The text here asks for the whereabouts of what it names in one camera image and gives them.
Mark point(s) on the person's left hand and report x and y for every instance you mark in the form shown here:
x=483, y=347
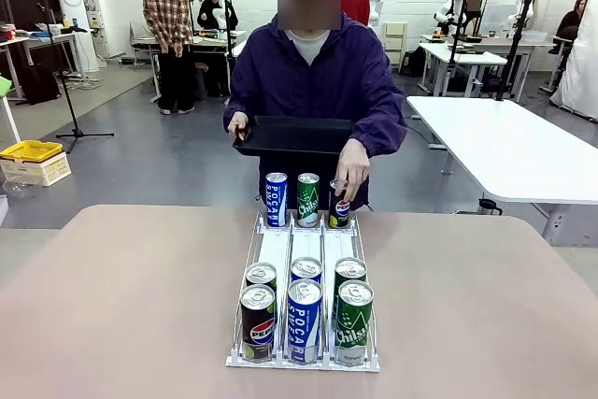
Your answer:
x=354, y=170

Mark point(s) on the person's right hand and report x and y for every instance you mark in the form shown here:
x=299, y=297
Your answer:
x=238, y=125

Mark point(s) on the black Pepsi can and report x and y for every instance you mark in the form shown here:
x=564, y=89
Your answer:
x=258, y=324
x=260, y=273
x=339, y=212

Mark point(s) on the black plastic tray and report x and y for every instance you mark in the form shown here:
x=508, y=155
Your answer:
x=294, y=135

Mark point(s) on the person's right forearm purple sleeve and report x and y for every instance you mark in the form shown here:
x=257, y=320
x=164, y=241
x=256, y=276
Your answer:
x=236, y=104

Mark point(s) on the person's left forearm purple sleeve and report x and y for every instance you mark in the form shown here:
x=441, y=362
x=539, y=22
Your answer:
x=379, y=132

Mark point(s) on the person in purple jacket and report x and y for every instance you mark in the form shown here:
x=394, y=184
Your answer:
x=317, y=90

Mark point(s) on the person in plaid shirt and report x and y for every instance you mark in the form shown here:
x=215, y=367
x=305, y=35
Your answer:
x=167, y=16

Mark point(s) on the seated person in black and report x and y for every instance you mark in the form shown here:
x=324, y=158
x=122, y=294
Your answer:
x=571, y=23

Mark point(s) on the green Chilsung cider can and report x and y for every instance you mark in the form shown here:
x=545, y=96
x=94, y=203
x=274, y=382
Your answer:
x=355, y=329
x=350, y=268
x=308, y=200

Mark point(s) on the blue Pocari Sweat can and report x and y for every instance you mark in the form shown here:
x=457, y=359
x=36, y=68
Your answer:
x=304, y=324
x=276, y=200
x=306, y=268

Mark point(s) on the white can dispenser rack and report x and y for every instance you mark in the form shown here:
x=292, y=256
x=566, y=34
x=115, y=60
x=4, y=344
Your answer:
x=275, y=249

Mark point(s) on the white drawer cabinet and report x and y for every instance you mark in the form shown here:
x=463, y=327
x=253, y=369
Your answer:
x=395, y=41

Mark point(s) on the large white table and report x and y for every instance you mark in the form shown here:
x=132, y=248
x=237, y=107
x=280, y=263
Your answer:
x=504, y=146

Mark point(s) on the small white background table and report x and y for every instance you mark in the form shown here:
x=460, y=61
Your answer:
x=462, y=57

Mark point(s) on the black microphone stand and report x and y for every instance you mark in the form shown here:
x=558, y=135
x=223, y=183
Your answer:
x=65, y=90

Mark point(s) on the white plastic crate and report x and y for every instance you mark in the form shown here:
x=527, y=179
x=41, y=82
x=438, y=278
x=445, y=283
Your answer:
x=42, y=172

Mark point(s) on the yellow plastic crate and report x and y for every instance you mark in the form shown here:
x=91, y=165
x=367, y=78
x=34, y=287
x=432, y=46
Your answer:
x=30, y=150

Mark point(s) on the white background desk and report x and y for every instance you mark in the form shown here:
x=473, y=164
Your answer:
x=46, y=38

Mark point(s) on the clear plastic bowl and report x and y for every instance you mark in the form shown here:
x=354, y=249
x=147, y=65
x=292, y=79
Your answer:
x=21, y=189

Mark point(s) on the white hanging cloth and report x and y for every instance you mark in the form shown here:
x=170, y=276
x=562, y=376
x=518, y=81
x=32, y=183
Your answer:
x=581, y=58

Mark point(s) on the tall black camera tripod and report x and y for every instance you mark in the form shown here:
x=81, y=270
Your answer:
x=516, y=44

